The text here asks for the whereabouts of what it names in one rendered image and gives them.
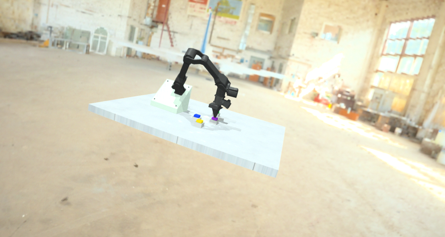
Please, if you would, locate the yellow button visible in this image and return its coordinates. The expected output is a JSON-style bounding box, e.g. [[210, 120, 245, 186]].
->
[[193, 119, 204, 128]]

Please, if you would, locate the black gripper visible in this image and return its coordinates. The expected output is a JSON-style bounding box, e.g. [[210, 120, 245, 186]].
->
[[208, 93, 225, 117]]

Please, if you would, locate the purple button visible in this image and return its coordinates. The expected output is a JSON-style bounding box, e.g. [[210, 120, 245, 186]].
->
[[209, 117, 219, 125]]

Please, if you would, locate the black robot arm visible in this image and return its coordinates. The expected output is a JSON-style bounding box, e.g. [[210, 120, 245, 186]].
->
[[171, 48, 238, 109]]

